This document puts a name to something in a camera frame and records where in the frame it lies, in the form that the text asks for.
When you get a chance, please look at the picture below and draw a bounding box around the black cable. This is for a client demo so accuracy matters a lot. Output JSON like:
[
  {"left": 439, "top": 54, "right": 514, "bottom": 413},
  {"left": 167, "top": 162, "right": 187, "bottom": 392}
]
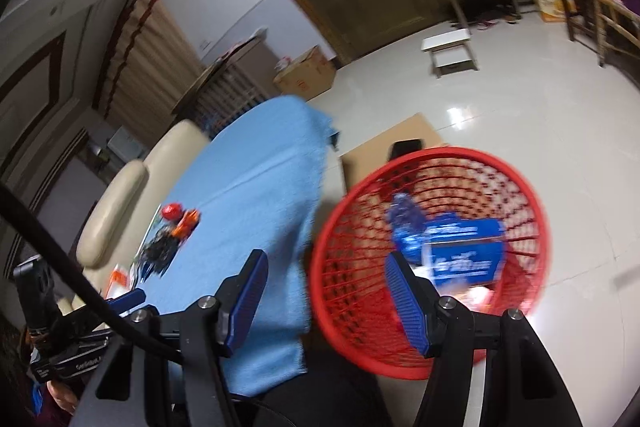
[{"left": 0, "top": 183, "right": 183, "bottom": 364}]

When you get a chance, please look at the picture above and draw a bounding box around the blue plastic bag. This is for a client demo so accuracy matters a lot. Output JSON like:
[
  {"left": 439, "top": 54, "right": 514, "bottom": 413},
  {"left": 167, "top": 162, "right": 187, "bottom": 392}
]
[{"left": 390, "top": 193, "right": 431, "bottom": 265}]

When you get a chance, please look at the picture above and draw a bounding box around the blue carton box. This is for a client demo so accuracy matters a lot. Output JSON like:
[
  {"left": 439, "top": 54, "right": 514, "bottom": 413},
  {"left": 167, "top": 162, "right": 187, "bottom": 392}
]
[{"left": 422, "top": 219, "right": 507, "bottom": 290}]

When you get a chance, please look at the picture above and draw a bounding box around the small white stool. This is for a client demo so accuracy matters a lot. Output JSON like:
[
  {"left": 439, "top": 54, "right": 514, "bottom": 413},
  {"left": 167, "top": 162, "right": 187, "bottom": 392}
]
[{"left": 421, "top": 29, "right": 480, "bottom": 78}]

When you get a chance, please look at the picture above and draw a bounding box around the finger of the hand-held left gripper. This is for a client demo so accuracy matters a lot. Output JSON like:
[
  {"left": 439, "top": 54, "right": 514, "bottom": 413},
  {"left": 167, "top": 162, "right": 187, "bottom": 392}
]
[{"left": 102, "top": 288, "right": 147, "bottom": 314}]

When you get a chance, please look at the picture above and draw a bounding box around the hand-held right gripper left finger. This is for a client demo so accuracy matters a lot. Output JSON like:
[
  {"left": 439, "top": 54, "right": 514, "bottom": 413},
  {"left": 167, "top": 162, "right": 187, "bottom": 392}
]
[{"left": 69, "top": 249, "right": 270, "bottom": 427}]

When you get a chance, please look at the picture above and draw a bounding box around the brown cardboard box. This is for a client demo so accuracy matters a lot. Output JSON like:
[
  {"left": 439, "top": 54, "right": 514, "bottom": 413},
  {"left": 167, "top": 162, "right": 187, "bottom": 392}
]
[{"left": 273, "top": 46, "right": 337, "bottom": 100}]

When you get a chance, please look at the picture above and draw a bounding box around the red plastic mesh basket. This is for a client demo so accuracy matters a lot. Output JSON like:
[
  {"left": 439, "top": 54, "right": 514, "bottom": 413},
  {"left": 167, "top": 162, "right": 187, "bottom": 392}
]
[{"left": 307, "top": 147, "right": 548, "bottom": 382}]

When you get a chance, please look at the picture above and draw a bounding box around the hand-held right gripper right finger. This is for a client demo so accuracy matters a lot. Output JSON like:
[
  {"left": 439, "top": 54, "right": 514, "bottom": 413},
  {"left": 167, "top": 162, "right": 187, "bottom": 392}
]
[{"left": 385, "top": 250, "right": 585, "bottom": 427}]

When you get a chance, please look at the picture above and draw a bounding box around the orange tissue pack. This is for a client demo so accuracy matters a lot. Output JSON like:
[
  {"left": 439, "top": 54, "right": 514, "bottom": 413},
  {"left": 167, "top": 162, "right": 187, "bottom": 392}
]
[{"left": 105, "top": 264, "right": 138, "bottom": 300}]

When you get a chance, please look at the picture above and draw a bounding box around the white standing air conditioner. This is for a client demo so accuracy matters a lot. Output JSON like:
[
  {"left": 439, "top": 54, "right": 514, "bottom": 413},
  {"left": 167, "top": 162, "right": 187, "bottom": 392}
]
[{"left": 107, "top": 129, "right": 148, "bottom": 160}]

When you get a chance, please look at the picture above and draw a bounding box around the cream leather sofa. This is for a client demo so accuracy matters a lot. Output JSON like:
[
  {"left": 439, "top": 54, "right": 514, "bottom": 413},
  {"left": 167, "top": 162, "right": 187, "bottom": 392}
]
[{"left": 57, "top": 119, "right": 211, "bottom": 313}]

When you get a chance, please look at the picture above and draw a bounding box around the beige curtain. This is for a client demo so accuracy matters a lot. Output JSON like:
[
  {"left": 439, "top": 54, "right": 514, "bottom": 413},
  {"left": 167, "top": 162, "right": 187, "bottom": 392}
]
[{"left": 92, "top": 0, "right": 206, "bottom": 132}]

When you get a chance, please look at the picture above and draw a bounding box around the wooden baby crib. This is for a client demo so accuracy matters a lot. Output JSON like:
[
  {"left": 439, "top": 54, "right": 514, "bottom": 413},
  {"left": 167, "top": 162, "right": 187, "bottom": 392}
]
[{"left": 172, "top": 29, "right": 281, "bottom": 138}]

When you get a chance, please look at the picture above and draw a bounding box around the flat cardboard sheet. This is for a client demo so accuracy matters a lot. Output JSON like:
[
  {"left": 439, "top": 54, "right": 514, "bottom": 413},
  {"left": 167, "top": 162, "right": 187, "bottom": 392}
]
[{"left": 340, "top": 113, "right": 448, "bottom": 202}]

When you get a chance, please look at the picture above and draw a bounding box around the black plastic wrapper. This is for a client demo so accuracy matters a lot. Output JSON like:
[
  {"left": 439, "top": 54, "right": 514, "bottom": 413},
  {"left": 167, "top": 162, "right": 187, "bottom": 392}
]
[{"left": 139, "top": 227, "right": 181, "bottom": 280}]

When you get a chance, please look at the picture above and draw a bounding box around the blue tablecloth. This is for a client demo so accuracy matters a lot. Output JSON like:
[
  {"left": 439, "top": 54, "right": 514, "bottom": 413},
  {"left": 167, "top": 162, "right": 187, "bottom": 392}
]
[{"left": 135, "top": 96, "right": 338, "bottom": 400}]

